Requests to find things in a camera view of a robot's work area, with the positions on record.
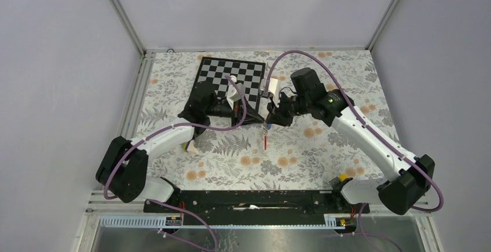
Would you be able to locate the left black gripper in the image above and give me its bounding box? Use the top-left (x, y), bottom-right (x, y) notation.
top-left (205, 96), bottom-right (264, 129)

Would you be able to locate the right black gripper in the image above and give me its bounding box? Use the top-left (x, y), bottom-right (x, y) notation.
top-left (266, 90), bottom-right (311, 127)

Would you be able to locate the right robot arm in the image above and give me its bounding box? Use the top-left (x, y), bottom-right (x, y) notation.
top-left (261, 68), bottom-right (435, 215)

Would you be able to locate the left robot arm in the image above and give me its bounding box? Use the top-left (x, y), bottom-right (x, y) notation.
top-left (96, 76), bottom-right (264, 212)

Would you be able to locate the black grey chessboard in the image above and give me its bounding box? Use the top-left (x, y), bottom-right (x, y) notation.
top-left (189, 56), bottom-right (266, 115)

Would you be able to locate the toy brick stack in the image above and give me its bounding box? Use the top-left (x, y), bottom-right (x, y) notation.
top-left (182, 140), bottom-right (199, 156)

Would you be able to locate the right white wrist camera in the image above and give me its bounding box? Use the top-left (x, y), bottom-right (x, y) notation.
top-left (259, 78), bottom-right (280, 107)

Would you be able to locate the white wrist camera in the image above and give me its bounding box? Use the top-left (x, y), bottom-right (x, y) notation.
top-left (226, 85), bottom-right (242, 109)
top-left (259, 78), bottom-right (280, 107)

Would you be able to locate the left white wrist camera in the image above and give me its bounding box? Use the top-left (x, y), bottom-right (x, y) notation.
top-left (226, 85), bottom-right (242, 109)

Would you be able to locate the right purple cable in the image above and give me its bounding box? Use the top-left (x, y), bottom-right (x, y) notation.
top-left (265, 50), bottom-right (445, 252)

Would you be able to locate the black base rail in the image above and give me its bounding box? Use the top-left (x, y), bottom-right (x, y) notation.
top-left (143, 190), bottom-right (370, 220)

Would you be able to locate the grey perforated cable tray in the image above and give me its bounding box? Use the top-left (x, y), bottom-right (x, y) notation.
top-left (99, 213), bottom-right (356, 229)

